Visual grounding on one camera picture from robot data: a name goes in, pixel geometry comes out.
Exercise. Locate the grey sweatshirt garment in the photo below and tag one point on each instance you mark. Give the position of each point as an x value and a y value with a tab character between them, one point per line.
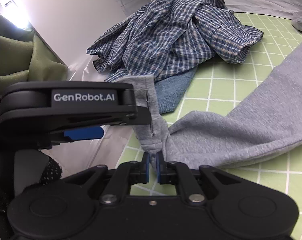
267	123

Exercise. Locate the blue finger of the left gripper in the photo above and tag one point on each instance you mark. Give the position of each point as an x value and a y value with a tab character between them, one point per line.
87	133

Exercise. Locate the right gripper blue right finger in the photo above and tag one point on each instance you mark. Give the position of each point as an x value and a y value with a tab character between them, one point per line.
179	175

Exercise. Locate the olive green fabric bag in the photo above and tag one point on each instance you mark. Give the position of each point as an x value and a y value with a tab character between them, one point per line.
25	57

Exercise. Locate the green grid bed sheet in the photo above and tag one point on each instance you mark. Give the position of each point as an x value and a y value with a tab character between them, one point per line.
219	87

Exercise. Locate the blue towel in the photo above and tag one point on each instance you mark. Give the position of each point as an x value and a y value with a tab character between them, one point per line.
171	90

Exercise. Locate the blue plaid shirt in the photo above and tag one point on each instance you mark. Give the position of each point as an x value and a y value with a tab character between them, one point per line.
168	37

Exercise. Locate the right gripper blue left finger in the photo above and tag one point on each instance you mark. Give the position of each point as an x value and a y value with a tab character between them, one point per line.
127	174

